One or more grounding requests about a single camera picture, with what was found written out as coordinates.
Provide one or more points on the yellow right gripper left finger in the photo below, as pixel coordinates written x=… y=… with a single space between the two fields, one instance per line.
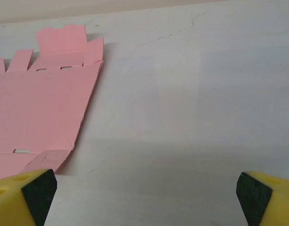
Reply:
x=19 y=202

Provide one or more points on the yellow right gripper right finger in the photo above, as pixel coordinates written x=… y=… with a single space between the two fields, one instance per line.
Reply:
x=271 y=202

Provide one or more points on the pink paper box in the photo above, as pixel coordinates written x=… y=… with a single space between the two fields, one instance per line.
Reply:
x=40 y=106

